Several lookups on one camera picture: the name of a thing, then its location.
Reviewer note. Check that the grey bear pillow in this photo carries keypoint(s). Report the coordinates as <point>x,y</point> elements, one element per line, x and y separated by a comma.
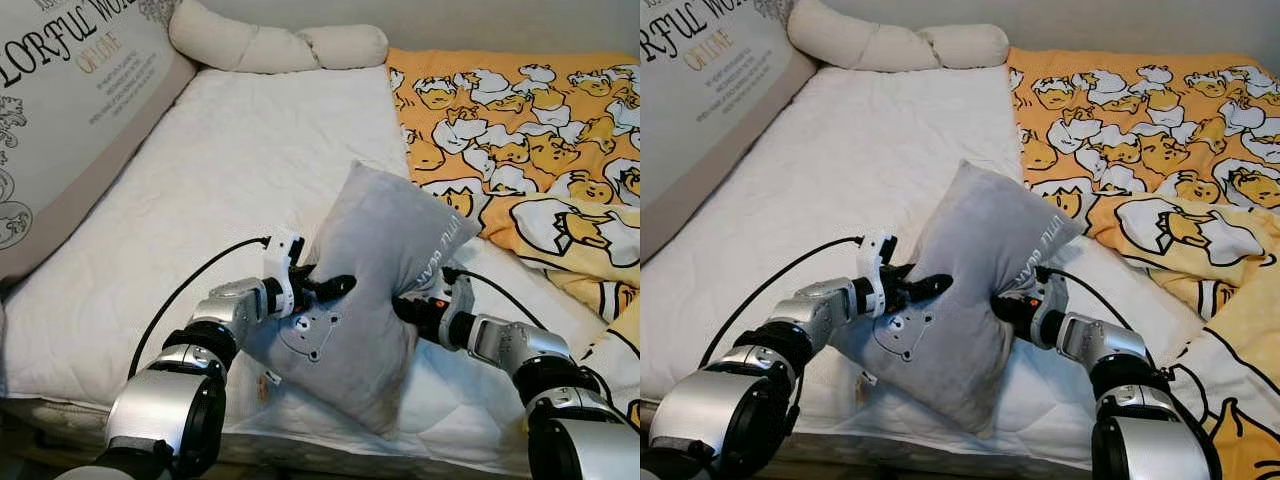
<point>380,240</point>
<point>980,240</point>

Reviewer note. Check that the yellow cartoon egg blanket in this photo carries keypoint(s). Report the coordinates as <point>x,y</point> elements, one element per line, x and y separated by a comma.
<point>540,130</point>
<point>1150,130</point>

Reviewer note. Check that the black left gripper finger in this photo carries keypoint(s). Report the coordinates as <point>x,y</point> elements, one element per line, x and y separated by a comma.
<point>335,287</point>
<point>930,286</point>

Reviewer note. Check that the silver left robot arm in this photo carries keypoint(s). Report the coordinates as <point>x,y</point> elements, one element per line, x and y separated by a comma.
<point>700,420</point>
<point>165,410</point>

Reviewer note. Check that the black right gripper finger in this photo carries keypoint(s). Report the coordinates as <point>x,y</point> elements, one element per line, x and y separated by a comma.
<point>405,308</point>
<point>1003,308</point>

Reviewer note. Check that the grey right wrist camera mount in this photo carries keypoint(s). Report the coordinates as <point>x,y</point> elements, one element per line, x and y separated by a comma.
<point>455,300</point>
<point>1050,300</point>

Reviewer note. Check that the white quilted mattress pad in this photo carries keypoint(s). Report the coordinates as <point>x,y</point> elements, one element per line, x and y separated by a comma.
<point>250,130</point>
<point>860,140</point>

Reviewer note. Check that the grey mattress side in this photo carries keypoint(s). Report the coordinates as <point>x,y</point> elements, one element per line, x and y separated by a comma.
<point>950,465</point>
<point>30,425</point>

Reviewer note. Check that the grey printed headboard cushion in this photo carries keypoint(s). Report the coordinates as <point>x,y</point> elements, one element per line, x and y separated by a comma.
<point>700,90</point>
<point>70,110</point>

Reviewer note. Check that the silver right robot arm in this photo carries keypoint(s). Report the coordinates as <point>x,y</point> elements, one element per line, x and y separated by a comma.
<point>1150,420</point>
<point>560,400</point>

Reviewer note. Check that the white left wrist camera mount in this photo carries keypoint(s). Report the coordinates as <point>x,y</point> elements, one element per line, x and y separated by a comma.
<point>876,265</point>
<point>280,265</point>

